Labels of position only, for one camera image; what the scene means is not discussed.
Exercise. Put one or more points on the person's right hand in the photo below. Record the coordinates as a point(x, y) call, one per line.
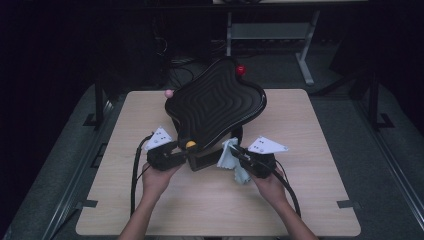
point(270, 190)

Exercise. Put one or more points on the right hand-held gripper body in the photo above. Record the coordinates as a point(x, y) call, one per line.
point(261, 165)

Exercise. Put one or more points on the grey metal rail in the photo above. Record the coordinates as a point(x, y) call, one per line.
point(71, 186)
point(396, 170)

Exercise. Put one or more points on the grey metal stand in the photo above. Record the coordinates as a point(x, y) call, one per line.
point(266, 30)

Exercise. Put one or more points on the pink ball knob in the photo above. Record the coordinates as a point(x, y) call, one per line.
point(169, 93)

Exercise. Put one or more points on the light blue cloth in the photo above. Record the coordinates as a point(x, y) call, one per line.
point(230, 160)

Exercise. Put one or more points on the black metal post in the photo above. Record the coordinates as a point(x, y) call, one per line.
point(374, 100)
point(99, 100)

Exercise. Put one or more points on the red ball knob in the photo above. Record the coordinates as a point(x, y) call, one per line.
point(240, 70)

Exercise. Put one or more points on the yellow ball knob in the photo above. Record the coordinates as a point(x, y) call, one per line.
point(190, 144)

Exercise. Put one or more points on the person's left hand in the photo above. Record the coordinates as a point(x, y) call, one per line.
point(160, 183)

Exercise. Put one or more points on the black wavy tray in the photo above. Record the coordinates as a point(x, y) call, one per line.
point(216, 103)

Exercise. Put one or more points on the black flat strip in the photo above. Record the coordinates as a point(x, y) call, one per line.
point(90, 203)
point(346, 204)

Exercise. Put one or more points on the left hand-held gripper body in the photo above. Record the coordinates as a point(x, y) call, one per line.
point(163, 158)

